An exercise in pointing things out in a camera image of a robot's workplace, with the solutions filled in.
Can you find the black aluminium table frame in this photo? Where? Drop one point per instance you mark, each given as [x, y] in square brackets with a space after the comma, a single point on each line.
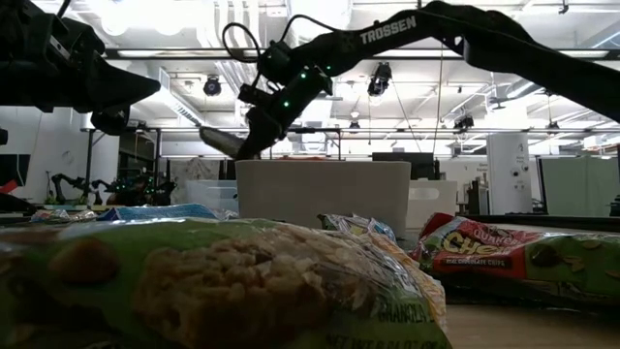
[557, 222]

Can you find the red stick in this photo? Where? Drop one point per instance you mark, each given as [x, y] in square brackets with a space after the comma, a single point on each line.
[9, 187]

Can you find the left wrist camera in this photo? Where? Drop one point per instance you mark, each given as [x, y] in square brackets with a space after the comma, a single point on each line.
[77, 41]

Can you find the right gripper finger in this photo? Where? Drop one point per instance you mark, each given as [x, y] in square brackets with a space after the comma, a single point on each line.
[249, 149]
[265, 148]

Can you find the black flat screen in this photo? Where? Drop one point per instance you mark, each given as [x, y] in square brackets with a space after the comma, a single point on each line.
[14, 169]

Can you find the white rectangular air duct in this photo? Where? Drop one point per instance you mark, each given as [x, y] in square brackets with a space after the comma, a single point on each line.
[179, 109]

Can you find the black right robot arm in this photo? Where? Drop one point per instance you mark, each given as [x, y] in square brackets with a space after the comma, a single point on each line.
[508, 48]

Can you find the clear plastic bin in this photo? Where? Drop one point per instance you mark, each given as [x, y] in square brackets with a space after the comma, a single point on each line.
[213, 196]

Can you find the grey plastic bin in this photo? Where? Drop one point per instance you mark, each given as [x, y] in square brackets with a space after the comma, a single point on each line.
[324, 194]

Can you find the white plastic bin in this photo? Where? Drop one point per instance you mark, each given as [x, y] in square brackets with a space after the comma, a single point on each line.
[436, 208]

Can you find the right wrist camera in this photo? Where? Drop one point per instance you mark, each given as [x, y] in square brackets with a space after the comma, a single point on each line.
[275, 57]

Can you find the black monitor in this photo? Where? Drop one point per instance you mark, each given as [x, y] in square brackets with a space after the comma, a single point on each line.
[402, 162]

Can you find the green oat granola bar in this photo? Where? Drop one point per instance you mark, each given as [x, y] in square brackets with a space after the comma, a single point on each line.
[194, 291]

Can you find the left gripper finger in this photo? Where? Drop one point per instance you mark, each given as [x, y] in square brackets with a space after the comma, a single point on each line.
[121, 77]
[121, 99]

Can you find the grey draped cover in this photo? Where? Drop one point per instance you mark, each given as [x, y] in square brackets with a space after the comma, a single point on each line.
[194, 169]

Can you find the black hanging spotlight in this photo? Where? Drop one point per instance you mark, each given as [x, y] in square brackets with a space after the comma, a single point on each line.
[464, 122]
[379, 80]
[212, 87]

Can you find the white pillar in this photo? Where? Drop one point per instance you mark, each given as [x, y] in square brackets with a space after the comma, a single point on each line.
[508, 194]

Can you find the red chewy granola bar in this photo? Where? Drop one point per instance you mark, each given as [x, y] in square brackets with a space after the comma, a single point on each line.
[484, 252]

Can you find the green partition wall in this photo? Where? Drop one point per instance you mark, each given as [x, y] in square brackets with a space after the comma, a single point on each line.
[576, 189]

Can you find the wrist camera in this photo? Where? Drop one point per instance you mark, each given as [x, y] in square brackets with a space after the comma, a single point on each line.
[275, 57]
[77, 41]

